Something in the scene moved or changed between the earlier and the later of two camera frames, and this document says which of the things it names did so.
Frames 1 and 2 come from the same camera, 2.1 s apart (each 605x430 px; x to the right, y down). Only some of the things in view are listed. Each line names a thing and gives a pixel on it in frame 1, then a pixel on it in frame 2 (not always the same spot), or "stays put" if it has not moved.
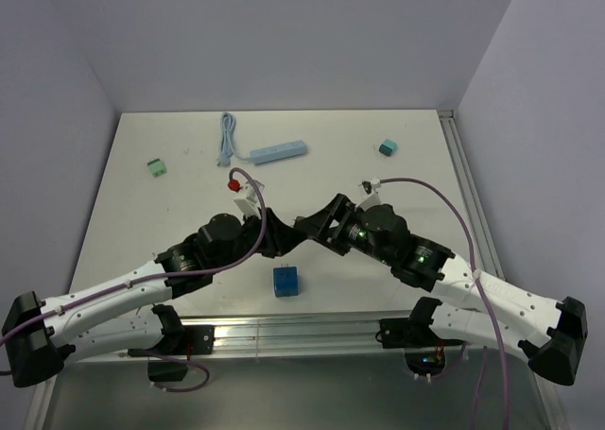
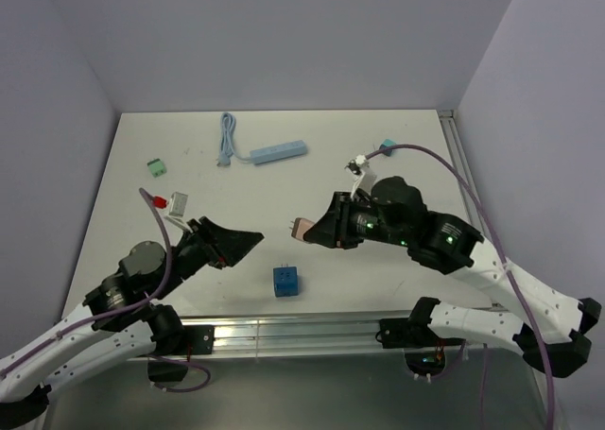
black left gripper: x=279 y=239 to x=233 y=245
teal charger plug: x=388 y=147 stays put
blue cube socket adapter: x=285 y=281 stays put
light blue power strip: x=278 y=152 stays put
